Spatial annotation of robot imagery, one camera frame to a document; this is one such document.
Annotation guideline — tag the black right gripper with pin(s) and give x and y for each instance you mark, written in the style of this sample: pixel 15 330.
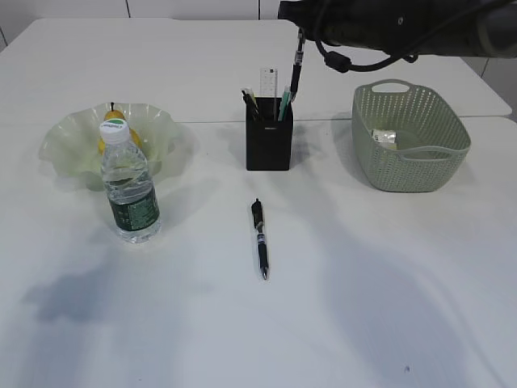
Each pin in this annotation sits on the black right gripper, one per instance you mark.
pixel 365 24

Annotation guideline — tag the black pen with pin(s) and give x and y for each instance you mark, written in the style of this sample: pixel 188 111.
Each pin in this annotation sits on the black pen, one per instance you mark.
pixel 297 64
pixel 258 220
pixel 251 106

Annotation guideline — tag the yellow white waste paper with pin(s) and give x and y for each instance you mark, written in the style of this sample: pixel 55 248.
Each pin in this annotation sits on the yellow white waste paper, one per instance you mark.
pixel 385 138

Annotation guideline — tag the green utility knife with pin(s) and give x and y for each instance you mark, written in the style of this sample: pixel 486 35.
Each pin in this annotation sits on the green utility knife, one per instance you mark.
pixel 284 102

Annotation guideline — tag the clear plastic ruler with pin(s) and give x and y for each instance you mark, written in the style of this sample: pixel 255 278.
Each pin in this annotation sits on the clear plastic ruler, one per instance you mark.
pixel 269 87

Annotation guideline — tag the yellow utility knife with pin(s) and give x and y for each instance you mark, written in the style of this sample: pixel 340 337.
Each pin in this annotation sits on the yellow utility knife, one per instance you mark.
pixel 249 92

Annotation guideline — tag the clear plastic water bottle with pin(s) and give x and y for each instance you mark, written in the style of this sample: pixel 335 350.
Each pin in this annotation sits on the clear plastic water bottle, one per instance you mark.
pixel 128 184

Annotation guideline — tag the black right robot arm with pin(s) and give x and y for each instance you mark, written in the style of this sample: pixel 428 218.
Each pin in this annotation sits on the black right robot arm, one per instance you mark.
pixel 490 33

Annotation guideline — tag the green plastic woven basket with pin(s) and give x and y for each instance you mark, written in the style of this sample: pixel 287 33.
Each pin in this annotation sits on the green plastic woven basket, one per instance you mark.
pixel 432 142

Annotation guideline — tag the black square pen holder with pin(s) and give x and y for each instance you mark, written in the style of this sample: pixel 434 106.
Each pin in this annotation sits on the black square pen holder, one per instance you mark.
pixel 268 141

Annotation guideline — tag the green wavy glass plate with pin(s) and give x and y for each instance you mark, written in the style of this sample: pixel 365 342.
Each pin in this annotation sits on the green wavy glass plate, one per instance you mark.
pixel 71 145

